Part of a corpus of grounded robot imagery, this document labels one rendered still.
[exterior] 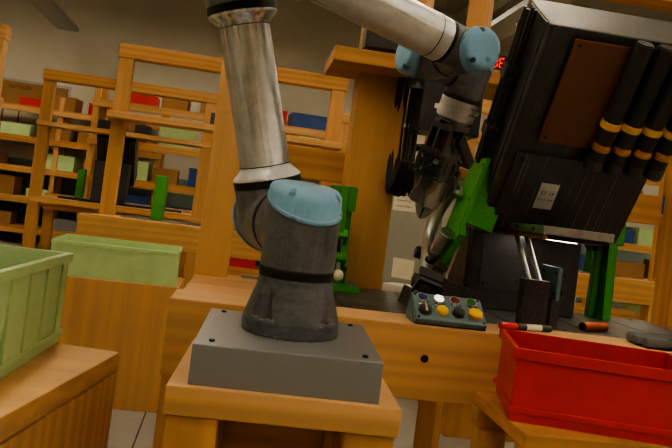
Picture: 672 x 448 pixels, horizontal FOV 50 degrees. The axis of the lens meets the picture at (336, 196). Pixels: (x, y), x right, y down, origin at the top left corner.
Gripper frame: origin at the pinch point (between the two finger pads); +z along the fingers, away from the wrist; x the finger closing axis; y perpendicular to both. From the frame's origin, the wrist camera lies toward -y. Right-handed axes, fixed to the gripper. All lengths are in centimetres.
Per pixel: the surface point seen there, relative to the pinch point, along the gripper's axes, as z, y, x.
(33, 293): 24, 64, -33
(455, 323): 17.6, 1.2, 15.4
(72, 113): 246, -524, -800
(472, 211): 1.5, -25.3, 0.6
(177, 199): 346, -669, -694
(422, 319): 18.5, 5.6, 10.2
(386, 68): -21, -37, -41
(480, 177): -6.6, -25.8, -0.8
